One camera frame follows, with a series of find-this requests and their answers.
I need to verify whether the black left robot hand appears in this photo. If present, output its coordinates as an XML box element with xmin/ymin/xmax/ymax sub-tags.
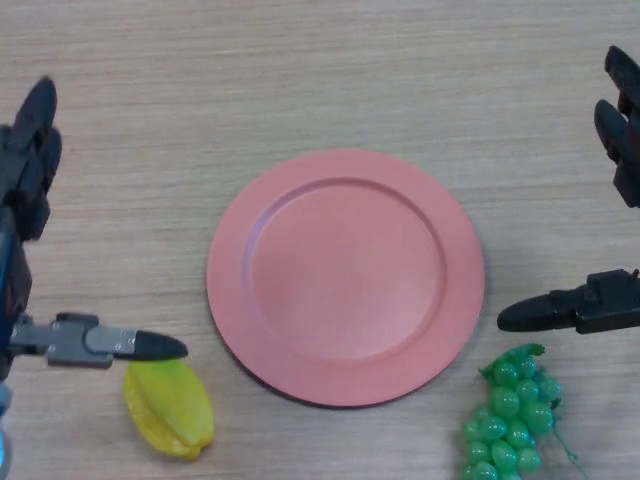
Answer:
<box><xmin>0</xmin><ymin>76</ymin><xmax>190</xmax><ymax>384</ymax></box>

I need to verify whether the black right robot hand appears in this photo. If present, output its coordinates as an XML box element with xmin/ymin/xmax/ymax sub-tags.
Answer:
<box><xmin>497</xmin><ymin>45</ymin><xmax>640</xmax><ymax>335</ymax></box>

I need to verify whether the yellow starfruit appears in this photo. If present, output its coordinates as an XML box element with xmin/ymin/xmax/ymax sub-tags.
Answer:
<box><xmin>123</xmin><ymin>359</ymin><xmax>216</xmax><ymax>461</ymax></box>

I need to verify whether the pink round plate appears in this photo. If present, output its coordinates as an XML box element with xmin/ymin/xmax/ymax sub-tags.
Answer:
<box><xmin>206</xmin><ymin>148</ymin><xmax>486</xmax><ymax>411</ymax></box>

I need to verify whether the green grape bunch in net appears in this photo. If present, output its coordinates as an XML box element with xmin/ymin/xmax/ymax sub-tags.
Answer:
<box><xmin>458</xmin><ymin>342</ymin><xmax>585</xmax><ymax>480</ymax></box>

